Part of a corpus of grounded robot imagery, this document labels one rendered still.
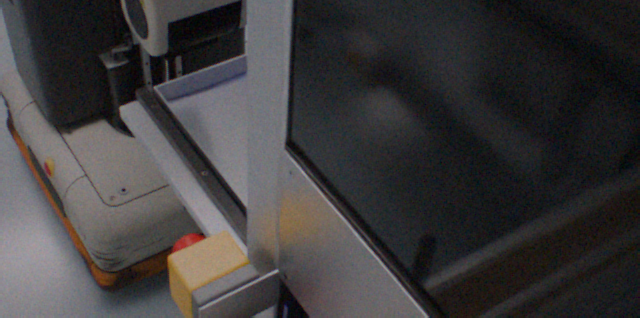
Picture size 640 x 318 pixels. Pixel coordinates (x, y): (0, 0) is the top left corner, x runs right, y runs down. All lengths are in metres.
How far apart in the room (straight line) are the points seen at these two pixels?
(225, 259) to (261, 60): 0.25
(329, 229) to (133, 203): 1.25
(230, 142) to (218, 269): 0.37
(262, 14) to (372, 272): 0.23
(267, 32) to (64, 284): 1.56
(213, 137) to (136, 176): 0.80
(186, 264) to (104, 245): 1.07
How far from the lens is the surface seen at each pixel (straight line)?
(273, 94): 0.73
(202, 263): 0.89
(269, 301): 0.92
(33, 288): 2.20
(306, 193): 0.75
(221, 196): 1.12
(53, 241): 2.28
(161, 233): 2.00
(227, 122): 1.25
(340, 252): 0.73
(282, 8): 0.66
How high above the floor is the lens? 1.74
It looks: 45 degrees down
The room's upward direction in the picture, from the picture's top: 4 degrees clockwise
